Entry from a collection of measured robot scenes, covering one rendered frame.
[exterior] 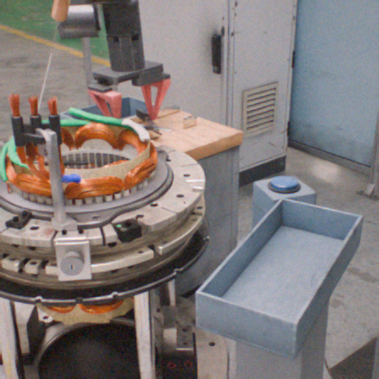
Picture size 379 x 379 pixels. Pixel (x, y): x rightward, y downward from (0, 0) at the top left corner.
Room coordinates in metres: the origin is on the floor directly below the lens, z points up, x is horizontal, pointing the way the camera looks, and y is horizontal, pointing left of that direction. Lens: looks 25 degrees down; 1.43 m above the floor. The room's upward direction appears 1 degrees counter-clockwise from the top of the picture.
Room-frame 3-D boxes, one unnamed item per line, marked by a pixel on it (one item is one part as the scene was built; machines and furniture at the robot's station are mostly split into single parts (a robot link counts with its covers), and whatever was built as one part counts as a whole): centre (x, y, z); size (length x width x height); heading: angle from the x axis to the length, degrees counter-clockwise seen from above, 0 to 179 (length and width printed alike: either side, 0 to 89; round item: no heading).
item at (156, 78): (1.02, 0.08, 1.13); 0.07 x 0.07 x 0.09; 43
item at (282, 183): (0.85, -0.14, 1.04); 0.04 x 0.04 x 0.01
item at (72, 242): (0.59, 0.13, 1.07); 0.04 x 0.02 x 0.05; 94
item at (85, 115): (0.81, 0.11, 1.15); 0.15 x 0.04 x 0.02; 46
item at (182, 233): (0.67, 0.02, 1.06); 0.09 x 0.04 x 0.01; 136
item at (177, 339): (0.74, 0.02, 0.85); 0.06 x 0.04 x 0.05; 2
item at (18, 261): (0.61, 0.20, 1.06); 0.02 x 0.02 x 0.01; 66
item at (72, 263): (0.57, 0.13, 1.07); 0.03 x 0.01 x 0.03; 94
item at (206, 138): (1.02, 0.05, 1.05); 0.20 x 0.19 x 0.02; 43
